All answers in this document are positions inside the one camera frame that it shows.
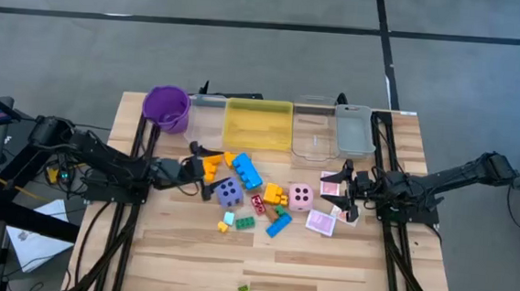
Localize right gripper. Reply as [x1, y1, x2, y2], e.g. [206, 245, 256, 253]
[318, 156, 395, 226]

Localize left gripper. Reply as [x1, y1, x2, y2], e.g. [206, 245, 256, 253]
[151, 137, 234, 204]

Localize pale playing card box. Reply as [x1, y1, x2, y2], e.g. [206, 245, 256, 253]
[329, 204, 362, 229]

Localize purple foam die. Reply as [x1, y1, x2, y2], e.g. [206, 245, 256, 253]
[212, 175, 247, 210]

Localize pink foam die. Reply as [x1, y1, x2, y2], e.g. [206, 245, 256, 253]
[286, 181, 317, 213]

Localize red toy brick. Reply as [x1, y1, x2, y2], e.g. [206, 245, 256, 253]
[249, 192, 268, 218]

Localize long green toy brick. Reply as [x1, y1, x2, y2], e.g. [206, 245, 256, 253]
[234, 214, 257, 232]

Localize long blue toy brick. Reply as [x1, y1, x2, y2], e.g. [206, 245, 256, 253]
[265, 210, 294, 241]

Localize brown toy brick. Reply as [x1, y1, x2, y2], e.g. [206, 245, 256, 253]
[263, 206, 282, 225]

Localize small clear plastic bin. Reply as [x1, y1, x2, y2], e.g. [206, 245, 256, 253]
[182, 92, 230, 151]

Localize grey plastic bin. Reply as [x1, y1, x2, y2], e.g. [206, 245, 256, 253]
[330, 103, 380, 162]

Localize large clear plastic bin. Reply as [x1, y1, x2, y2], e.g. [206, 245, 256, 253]
[288, 93, 345, 165]

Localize yellow plastic bin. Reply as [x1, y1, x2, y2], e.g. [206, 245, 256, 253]
[222, 96, 296, 154]

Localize purple plastic bucket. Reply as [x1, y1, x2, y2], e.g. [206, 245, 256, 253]
[140, 83, 194, 137]

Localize black rear crossbar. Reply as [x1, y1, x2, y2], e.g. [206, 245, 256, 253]
[197, 79, 266, 102]

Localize white paper sheet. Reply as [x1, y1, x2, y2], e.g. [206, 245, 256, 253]
[2, 195, 78, 276]

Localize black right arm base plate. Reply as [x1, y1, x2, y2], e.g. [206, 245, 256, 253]
[373, 189, 442, 227]

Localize black right frame rails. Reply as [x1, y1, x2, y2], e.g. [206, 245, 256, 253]
[358, 108, 472, 291]

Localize black frame rails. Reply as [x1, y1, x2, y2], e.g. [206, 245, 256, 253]
[61, 87, 165, 291]
[358, 108, 472, 291]

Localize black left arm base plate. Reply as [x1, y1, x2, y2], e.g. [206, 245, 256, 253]
[81, 169, 153, 207]

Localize black left frame rails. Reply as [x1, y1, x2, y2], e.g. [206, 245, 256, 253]
[61, 87, 165, 291]

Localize black hanging cable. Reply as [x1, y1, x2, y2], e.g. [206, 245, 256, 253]
[73, 199, 114, 291]

